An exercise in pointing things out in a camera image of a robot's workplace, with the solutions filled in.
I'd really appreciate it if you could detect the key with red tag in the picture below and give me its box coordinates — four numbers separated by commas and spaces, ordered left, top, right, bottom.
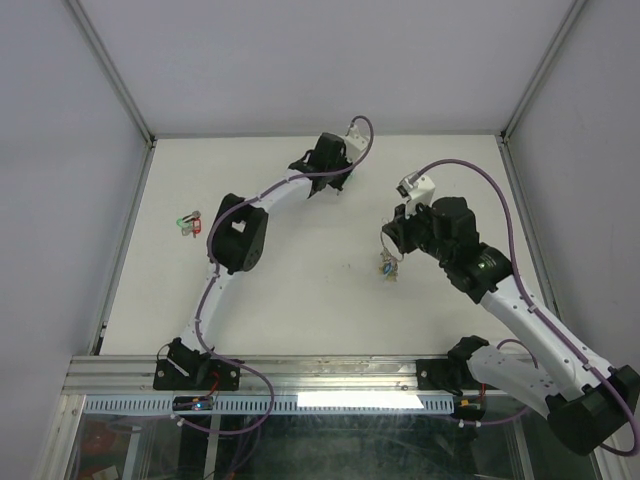
189, 218, 201, 238

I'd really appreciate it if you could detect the left aluminium frame post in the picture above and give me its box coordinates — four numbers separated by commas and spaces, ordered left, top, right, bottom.
63, 0, 156, 146

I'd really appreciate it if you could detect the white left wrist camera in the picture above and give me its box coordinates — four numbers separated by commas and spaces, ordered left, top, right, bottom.
343, 125, 369, 163

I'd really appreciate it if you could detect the metal mounting rail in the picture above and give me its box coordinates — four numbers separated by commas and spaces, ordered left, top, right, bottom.
62, 354, 448, 394

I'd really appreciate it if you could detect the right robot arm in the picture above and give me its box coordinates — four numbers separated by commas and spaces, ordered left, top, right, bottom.
382, 197, 639, 456

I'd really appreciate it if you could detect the white slotted cable duct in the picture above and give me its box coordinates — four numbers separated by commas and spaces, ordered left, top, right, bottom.
84, 392, 455, 416

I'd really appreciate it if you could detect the silver keyring with keys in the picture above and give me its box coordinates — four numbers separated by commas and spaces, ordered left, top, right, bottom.
378, 218, 405, 282

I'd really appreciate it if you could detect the aluminium frame post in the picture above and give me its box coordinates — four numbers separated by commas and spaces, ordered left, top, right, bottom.
500, 0, 590, 143
63, 0, 156, 146

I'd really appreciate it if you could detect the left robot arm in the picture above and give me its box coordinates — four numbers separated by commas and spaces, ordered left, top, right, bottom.
153, 127, 368, 394

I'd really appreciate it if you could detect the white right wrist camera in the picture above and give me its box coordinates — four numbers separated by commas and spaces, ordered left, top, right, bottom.
396, 172, 436, 218

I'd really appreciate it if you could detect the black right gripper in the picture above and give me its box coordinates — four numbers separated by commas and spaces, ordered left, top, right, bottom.
382, 197, 452, 264

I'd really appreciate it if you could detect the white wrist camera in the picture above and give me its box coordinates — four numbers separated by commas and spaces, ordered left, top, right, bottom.
343, 125, 369, 163
396, 172, 436, 218

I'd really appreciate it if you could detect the right aluminium frame post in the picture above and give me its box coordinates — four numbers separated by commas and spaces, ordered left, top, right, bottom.
500, 0, 590, 143

